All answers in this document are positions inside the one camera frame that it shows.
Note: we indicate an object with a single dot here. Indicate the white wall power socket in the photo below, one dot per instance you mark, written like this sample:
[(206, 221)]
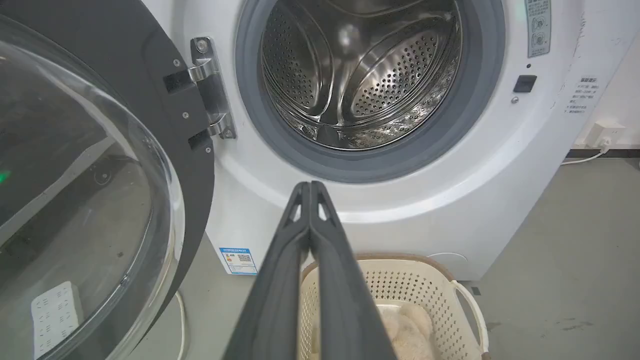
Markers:
[(602, 134)]

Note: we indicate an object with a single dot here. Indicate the cream perforated laundry basket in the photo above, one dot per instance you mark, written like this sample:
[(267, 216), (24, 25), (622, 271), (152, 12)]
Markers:
[(425, 305)]

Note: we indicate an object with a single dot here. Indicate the blue energy label sticker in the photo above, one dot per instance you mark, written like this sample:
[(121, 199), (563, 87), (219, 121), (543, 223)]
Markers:
[(238, 261)]

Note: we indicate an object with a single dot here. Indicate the dark washing machine door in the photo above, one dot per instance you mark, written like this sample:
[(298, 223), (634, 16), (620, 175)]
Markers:
[(90, 165)]

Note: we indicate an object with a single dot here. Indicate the white front-load washing machine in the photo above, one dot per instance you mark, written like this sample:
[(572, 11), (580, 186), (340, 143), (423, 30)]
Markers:
[(450, 190)]

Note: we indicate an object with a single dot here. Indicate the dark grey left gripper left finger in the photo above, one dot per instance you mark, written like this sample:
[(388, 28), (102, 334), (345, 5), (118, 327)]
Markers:
[(280, 300)]

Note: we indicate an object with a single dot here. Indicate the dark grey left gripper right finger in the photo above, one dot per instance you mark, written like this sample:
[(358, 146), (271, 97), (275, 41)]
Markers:
[(345, 305)]

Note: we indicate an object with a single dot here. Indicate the beige fluffy cloth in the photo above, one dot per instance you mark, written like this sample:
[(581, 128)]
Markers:
[(407, 332)]

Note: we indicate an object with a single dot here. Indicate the metal door hinge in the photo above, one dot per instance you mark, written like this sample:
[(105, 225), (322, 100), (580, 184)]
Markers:
[(212, 85)]

